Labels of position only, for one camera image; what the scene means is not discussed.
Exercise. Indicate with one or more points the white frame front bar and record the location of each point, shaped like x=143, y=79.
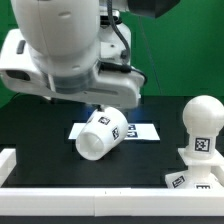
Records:
x=110, y=202

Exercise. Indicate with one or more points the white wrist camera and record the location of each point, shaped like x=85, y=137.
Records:
x=17, y=69

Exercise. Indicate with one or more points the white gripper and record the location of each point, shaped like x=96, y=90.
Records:
x=104, y=84

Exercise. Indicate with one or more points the white frame bar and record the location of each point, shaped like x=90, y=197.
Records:
x=220, y=174
x=110, y=202
x=7, y=163

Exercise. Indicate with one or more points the white lamp shade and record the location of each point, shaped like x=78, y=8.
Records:
x=103, y=131

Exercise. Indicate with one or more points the white frame left bar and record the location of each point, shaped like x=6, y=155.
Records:
x=7, y=163

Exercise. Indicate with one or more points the white lamp base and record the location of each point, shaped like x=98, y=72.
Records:
x=198, y=174

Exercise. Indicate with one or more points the white marker sheet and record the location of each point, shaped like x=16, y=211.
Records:
x=136, y=131

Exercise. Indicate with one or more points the white frame right bar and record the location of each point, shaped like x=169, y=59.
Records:
x=220, y=174

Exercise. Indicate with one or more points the white lamp bulb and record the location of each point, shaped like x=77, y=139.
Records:
x=203, y=117

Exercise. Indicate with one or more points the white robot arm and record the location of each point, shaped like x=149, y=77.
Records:
x=76, y=50

